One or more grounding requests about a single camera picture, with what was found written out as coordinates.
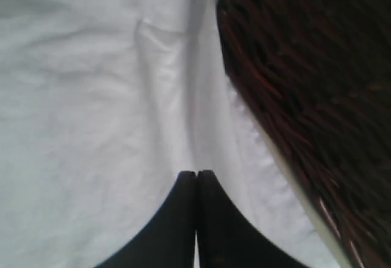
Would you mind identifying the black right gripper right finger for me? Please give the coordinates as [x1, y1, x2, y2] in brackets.
[197, 170, 302, 268]

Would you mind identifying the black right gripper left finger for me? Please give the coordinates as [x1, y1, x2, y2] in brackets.
[97, 171, 197, 268]

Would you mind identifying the dark red wicker basket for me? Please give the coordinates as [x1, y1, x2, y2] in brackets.
[216, 0, 390, 267]

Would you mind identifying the white t-shirt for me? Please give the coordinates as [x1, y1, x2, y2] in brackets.
[1, 0, 338, 267]

